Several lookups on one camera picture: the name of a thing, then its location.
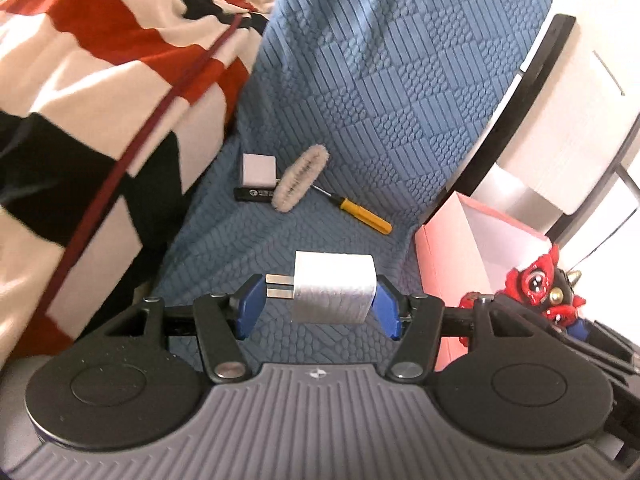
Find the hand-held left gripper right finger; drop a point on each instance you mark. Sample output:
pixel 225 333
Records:
pixel 387 310

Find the white fluffy brush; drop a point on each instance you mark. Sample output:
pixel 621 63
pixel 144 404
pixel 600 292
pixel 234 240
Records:
pixel 300 177

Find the pink cardboard box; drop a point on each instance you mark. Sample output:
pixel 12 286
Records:
pixel 450 270

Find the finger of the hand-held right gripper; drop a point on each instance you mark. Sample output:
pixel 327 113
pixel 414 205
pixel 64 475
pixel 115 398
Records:
pixel 607 342

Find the small white charger cube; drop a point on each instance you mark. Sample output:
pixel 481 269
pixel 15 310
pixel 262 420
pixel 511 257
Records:
pixel 257 167

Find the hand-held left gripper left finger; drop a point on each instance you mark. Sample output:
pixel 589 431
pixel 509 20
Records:
pixel 253 305

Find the black lighter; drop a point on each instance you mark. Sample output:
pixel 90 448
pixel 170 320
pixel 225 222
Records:
pixel 252 195

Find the red white black checked blanket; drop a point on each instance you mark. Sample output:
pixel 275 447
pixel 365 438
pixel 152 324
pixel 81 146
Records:
pixel 100 60

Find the red toy figure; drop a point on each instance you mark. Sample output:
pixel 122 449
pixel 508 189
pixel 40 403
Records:
pixel 532 280

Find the blue quilted bed sheet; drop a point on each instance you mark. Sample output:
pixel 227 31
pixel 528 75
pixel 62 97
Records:
pixel 375 85

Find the large white charger plug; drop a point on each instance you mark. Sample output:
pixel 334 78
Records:
pixel 335 285

